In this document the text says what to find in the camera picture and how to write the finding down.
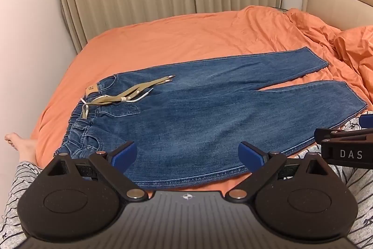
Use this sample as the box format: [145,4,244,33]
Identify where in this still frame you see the bare foot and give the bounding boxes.
[4,133,37,165]

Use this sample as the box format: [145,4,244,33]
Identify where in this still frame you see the orange bed sheet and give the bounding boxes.
[30,6,373,200]

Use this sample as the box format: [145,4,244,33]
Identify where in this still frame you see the khaki belt on jeans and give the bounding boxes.
[81,75,174,119]

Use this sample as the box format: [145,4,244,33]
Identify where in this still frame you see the blue denim jeans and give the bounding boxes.
[59,47,367,189]

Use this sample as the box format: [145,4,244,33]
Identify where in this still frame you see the grey patterned pyjama leg left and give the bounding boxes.
[1,161,42,249]

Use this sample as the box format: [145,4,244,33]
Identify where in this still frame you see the orange duvet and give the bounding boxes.
[286,9,372,111]

